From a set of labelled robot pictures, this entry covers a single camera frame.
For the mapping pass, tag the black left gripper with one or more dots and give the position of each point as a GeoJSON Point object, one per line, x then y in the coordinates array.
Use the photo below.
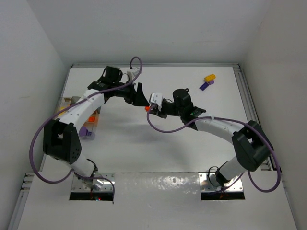
{"type": "Point", "coordinates": [134, 95]}

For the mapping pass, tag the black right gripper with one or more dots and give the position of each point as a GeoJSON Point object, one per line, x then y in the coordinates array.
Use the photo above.
{"type": "Point", "coordinates": [159, 111]}

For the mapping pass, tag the purple lego plate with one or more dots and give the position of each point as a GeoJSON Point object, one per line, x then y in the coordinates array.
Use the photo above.
{"type": "Point", "coordinates": [206, 85]}

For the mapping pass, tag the small orange lego brick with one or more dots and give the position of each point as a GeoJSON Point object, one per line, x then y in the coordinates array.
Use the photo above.
{"type": "Point", "coordinates": [91, 119]}

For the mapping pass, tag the yellow lego brick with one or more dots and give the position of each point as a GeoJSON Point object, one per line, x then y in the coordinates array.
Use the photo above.
{"type": "Point", "coordinates": [210, 77]}

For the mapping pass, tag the purple arch lego brick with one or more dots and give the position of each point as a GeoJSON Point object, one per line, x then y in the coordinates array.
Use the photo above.
{"type": "Point", "coordinates": [84, 132]}

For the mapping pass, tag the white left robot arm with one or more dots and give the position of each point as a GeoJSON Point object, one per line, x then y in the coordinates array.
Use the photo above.
{"type": "Point", "coordinates": [61, 136]}

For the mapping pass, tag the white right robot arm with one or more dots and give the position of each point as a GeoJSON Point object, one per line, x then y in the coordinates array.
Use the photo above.
{"type": "Point", "coordinates": [250, 143]}

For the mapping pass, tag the clear transparent container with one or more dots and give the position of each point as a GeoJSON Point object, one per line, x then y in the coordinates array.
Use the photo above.
{"type": "Point", "coordinates": [91, 137]}

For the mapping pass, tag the clear container far left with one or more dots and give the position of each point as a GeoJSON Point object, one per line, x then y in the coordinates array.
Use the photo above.
{"type": "Point", "coordinates": [65, 102]}

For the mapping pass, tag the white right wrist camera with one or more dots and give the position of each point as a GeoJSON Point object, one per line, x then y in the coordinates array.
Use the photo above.
{"type": "Point", "coordinates": [156, 98]}

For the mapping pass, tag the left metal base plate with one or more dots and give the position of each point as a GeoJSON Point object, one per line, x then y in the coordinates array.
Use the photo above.
{"type": "Point", "coordinates": [97, 185]}

